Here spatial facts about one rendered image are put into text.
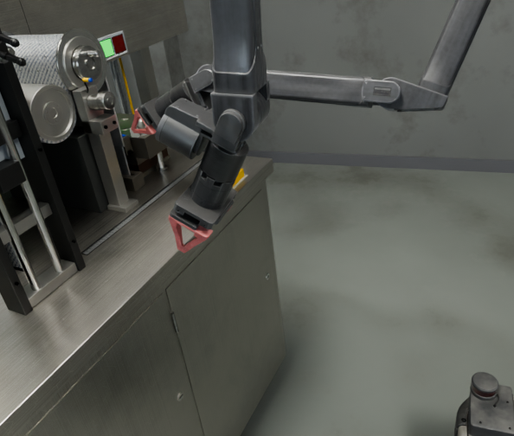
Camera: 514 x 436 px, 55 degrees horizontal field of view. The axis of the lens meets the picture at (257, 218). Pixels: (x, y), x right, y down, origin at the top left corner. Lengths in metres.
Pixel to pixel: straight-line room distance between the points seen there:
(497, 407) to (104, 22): 1.64
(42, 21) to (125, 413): 1.08
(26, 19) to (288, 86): 0.82
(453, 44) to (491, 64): 2.18
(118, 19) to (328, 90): 0.99
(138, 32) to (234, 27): 1.29
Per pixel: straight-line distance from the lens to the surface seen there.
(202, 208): 0.73
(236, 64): 0.63
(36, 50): 1.25
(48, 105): 1.17
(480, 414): 1.55
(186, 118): 0.69
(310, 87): 1.02
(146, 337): 1.09
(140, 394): 1.14
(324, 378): 1.95
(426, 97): 0.97
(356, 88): 1.00
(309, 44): 3.24
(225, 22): 0.62
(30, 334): 0.98
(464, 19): 1.01
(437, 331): 2.15
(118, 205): 1.28
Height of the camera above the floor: 1.47
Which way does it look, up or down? 31 degrees down
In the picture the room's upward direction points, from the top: 7 degrees counter-clockwise
